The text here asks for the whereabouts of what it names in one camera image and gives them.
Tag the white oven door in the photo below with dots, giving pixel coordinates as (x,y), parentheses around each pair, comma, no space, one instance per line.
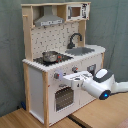
(62,100)

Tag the wooden toy kitchen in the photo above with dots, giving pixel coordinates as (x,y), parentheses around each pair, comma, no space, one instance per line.
(49,38)

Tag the red stove knob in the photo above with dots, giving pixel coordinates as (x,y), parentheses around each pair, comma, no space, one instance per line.
(74,69)
(56,75)

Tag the silver toy pot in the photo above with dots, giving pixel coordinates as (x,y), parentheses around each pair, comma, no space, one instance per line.
(50,56)

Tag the black toy faucet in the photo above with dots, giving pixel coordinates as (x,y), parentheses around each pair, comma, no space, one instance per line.
(73,40)

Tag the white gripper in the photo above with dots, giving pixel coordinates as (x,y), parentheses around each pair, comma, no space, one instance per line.
(75,80)

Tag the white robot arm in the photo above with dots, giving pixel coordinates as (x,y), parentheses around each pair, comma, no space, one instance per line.
(101,85)

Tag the right red stove knob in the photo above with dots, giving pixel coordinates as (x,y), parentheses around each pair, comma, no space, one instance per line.
(74,69)

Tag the white cabinet door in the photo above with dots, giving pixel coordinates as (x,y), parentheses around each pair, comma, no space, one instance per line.
(92,65)

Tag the grey range hood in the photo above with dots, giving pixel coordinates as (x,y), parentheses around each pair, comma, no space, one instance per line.
(48,18)

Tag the white microwave door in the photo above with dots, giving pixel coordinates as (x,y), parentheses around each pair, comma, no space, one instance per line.
(78,11)

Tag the left red stove knob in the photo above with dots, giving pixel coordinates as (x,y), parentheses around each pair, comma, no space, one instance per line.
(56,75)

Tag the black stove top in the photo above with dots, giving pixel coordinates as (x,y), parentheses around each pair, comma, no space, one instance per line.
(60,58)

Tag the grey toy sink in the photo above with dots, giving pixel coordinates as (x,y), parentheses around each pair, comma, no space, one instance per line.
(79,51)

